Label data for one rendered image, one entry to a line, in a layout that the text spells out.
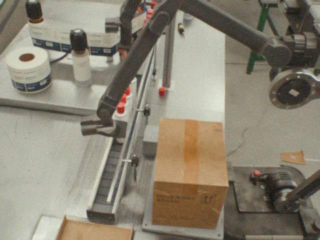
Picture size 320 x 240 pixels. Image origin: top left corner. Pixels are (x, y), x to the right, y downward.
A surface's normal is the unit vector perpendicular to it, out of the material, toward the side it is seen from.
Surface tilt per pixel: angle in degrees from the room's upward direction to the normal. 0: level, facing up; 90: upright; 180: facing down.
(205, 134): 0
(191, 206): 90
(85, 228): 0
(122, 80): 76
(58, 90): 0
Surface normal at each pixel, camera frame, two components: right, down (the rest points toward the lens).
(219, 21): 0.00, 0.57
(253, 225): 0.04, -0.73
